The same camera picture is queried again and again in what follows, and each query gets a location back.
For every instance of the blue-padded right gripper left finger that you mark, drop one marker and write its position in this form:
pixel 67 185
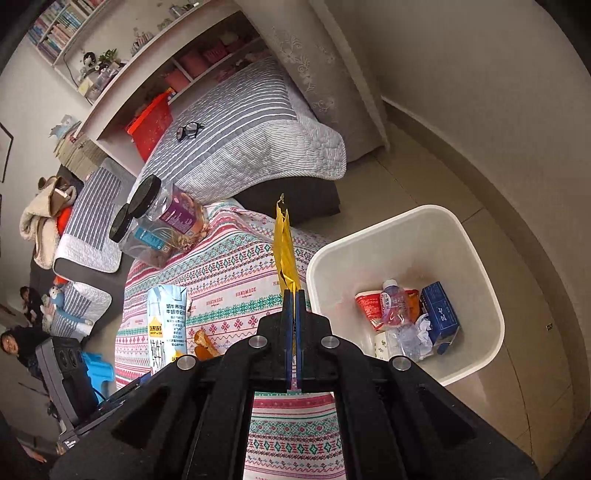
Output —
pixel 264 361

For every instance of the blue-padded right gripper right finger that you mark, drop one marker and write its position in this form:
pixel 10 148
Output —
pixel 325 361

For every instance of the white floral paper cup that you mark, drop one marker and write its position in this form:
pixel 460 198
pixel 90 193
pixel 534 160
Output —
pixel 381 348

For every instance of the red instant noodle bowl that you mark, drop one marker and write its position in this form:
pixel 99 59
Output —
pixel 370 304

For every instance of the crushed Ganten water bottle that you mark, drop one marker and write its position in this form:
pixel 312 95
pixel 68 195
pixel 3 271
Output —
pixel 401 332

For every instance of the yellow snack wrapper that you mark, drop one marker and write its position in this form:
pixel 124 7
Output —
pixel 283 250

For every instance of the blue cardboard box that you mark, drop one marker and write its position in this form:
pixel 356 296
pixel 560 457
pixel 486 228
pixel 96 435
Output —
pixel 444 321

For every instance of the blue plastic stool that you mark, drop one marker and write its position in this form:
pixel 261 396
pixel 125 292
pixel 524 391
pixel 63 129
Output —
pixel 100 372

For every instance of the orange peel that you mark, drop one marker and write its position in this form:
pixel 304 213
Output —
pixel 204 349

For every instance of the patterned handmade tablecloth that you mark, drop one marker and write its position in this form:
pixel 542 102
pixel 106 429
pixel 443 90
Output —
pixel 231 282

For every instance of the blue plush toy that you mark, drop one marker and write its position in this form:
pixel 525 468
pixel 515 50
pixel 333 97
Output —
pixel 60 306

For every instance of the crumpled white paper ball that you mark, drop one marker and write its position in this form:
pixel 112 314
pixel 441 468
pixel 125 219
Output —
pixel 425 343

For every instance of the white milk carton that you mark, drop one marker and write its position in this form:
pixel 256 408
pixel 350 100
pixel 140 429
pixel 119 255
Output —
pixel 166 317

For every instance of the grey quilted sofa cover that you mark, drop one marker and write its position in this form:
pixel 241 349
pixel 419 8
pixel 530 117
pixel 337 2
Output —
pixel 93 265

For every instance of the jar with teal label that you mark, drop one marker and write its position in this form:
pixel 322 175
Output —
pixel 150 243

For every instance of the beige folded blanket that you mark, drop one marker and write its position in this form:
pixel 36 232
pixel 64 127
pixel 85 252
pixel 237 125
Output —
pixel 38 222

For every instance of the jar with purple label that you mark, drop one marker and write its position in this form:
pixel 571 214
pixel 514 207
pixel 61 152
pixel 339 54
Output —
pixel 169 213

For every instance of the grey quilted ottoman cover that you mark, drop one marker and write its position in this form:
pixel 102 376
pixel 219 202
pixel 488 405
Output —
pixel 257 128

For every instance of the black eyeglasses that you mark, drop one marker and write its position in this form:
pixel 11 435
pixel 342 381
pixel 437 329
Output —
pixel 188 131

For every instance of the red paper bag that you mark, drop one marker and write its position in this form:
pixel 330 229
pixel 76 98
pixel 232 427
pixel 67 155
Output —
pixel 148 127

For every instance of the white embroidered curtain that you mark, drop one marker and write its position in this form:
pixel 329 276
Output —
pixel 324 63

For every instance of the white wall shelf unit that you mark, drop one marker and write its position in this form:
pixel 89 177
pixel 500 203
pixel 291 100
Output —
pixel 113 57

